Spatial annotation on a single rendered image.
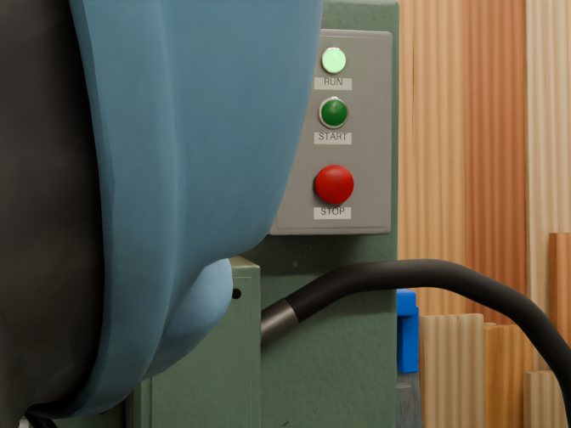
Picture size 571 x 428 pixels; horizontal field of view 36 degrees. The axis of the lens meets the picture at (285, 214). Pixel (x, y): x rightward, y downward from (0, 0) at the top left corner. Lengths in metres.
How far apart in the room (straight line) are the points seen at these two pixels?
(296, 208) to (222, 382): 0.14
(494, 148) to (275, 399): 1.55
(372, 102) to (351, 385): 0.25
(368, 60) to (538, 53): 1.62
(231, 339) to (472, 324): 1.42
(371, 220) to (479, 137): 1.53
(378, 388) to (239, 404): 0.16
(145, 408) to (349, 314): 0.20
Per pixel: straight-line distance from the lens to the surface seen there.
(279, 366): 0.75
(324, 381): 0.76
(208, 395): 0.66
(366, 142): 0.69
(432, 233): 2.11
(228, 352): 0.65
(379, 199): 0.69
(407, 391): 1.58
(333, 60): 0.68
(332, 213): 0.68
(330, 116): 0.67
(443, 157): 2.13
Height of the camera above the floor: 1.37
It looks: 3 degrees down
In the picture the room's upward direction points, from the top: straight up
